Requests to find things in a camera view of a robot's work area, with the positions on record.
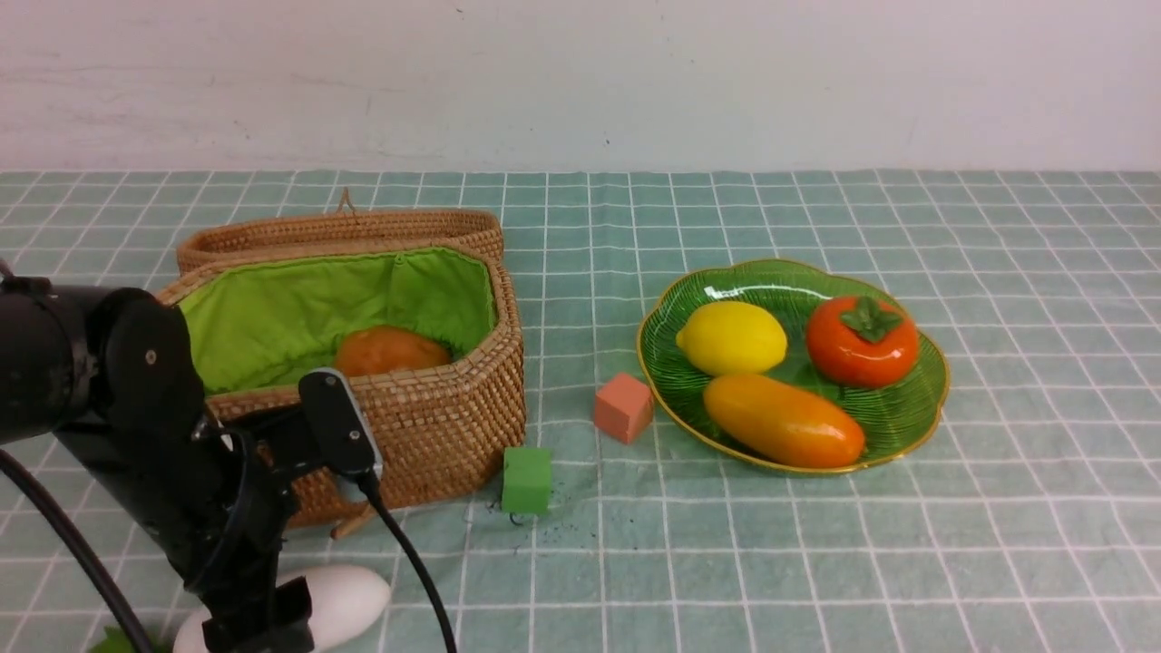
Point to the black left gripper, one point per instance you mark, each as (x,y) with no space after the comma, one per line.
(213,510)

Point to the white radish with green leaves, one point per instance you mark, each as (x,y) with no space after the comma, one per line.
(348,600)

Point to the yellow lemon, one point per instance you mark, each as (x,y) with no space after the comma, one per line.
(731,337)

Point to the orange yellow mango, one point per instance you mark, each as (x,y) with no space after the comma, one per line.
(784,423)

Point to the orange persimmon with green calyx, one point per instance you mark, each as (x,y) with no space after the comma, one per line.
(858,341)

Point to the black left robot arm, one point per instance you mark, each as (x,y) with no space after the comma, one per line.
(109,372)

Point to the woven rattan basket green lining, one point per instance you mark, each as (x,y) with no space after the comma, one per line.
(259,322)

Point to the woven rattan basket lid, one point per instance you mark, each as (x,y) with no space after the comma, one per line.
(476,229)

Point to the green foam cube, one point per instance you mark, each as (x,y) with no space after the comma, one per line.
(526,480)

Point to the pink foam cube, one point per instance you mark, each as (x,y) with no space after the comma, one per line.
(623,408)

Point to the green glass leaf plate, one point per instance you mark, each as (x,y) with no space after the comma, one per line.
(895,419)

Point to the teal checkered tablecloth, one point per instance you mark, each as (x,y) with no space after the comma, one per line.
(1029,523)

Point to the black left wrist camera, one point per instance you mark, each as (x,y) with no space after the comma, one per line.
(341,433)

